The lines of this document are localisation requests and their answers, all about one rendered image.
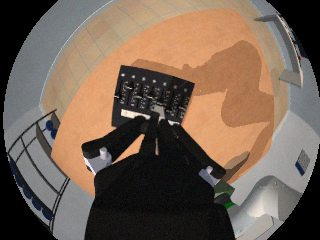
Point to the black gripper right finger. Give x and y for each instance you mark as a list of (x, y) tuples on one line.
[(188, 154)]

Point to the black lighting desk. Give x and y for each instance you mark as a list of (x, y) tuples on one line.
[(144, 85)]

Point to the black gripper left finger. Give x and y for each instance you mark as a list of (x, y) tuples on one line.
[(97, 153)]

